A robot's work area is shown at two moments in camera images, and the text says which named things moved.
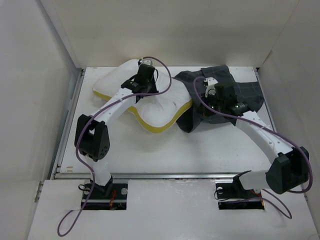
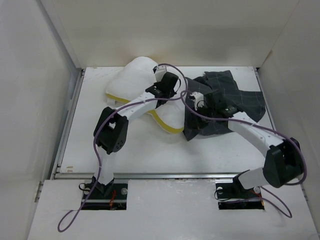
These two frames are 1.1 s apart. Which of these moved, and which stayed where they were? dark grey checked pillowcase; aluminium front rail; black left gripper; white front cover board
Moved: dark grey checked pillowcase; black left gripper
Stayed: aluminium front rail; white front cover board
